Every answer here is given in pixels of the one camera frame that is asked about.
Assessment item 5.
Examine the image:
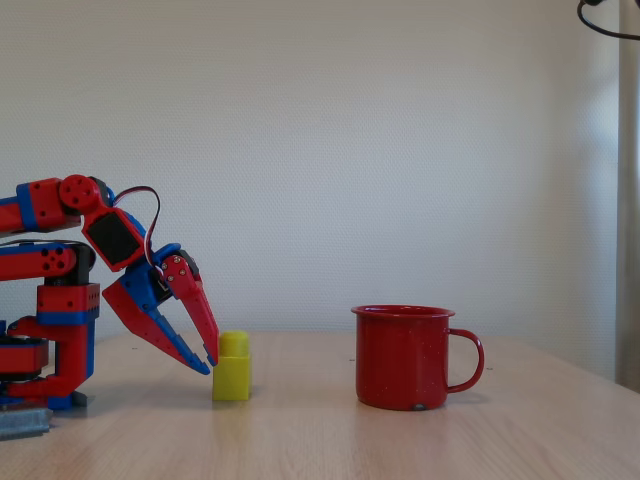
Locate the grey metal table clamp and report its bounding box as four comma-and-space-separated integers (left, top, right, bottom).
0, 392, 96, 442

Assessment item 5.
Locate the yellow-green toy block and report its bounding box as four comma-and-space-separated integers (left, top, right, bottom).
212, 330, 253, 402

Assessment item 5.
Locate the black cable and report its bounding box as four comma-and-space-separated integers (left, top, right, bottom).
576, 0, 640, 41

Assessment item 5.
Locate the gripper servo cable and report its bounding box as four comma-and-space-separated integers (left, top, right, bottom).
110, 185, 166, 274

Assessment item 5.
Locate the red enamel mug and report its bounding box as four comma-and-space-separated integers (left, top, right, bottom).
350, 304, 486, 412

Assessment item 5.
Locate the grey window frame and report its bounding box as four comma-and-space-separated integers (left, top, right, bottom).
614, 0, 640, 396

